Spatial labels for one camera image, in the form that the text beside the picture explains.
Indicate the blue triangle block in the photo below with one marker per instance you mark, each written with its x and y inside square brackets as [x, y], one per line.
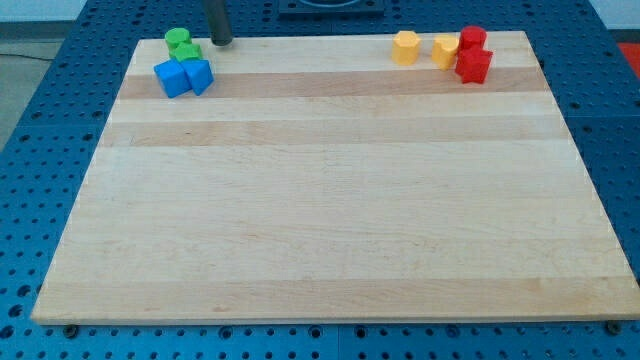
[199, 74]

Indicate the blue cube block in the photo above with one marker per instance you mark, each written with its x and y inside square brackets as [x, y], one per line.
[172, 78]

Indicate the green star block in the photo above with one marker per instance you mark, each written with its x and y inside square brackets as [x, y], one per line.
[186, 52]

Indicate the light wooden board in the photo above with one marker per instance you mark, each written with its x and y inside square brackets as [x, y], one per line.
[316, 181]

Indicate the yellow hexagon block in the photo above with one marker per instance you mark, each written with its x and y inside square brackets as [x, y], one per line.
[405, 47]

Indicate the yellow heart block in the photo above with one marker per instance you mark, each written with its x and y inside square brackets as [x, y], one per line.
[444, 51]

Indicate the red circle block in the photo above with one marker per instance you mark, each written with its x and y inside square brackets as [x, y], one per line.
[472, 36]

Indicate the red star block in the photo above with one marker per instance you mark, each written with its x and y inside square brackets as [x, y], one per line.
[473, 64]

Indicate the green circle block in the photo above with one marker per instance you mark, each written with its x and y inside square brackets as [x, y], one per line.
[176, 36]

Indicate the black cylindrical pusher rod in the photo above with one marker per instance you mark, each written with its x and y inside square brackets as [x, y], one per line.
[218, 21]

